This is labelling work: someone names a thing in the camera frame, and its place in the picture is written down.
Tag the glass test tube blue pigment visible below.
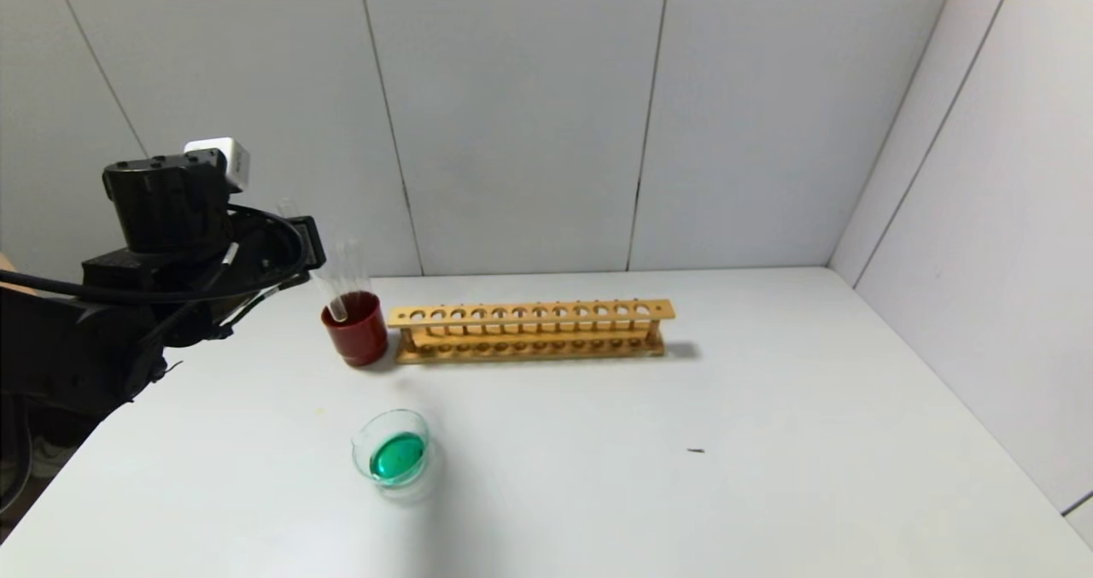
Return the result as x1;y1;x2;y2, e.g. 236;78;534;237
337;241;359;299

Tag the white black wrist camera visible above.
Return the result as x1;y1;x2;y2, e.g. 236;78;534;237
184;137;251;193

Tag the wooden test tube rack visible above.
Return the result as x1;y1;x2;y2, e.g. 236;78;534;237
389;299;675;365

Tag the dark red cup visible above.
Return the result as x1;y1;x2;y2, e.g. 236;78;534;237
322;291;391;368

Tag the clear glass dish with spout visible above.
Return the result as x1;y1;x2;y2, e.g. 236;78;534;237
350;407;449;502

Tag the glass test tube yellow pigment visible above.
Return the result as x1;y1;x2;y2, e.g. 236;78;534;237
278;201;349;323

